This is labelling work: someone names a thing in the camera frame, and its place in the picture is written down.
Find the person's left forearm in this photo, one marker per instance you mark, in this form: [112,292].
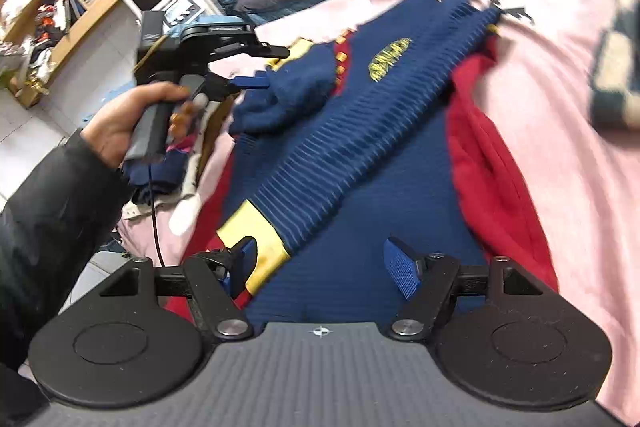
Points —
[45,247]

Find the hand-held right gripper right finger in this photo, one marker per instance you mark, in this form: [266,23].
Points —
[402,267]

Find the navy striped red sweater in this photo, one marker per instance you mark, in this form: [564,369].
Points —
[360,207]

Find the pink dotted blanket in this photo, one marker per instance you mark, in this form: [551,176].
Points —
[550,82]

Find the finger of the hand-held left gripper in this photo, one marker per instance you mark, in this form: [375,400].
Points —
[250,83]
[255,51]

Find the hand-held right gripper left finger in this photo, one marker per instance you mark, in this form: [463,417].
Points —
[240,267]

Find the person's left hand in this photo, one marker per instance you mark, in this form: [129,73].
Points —
[120,122]

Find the teal cream checkered blanket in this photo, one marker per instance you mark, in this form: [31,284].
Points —
[617,57]

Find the navy cartoon print garment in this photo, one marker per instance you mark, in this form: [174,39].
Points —
[155,179]

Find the brown garment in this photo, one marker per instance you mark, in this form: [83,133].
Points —
[216,117]

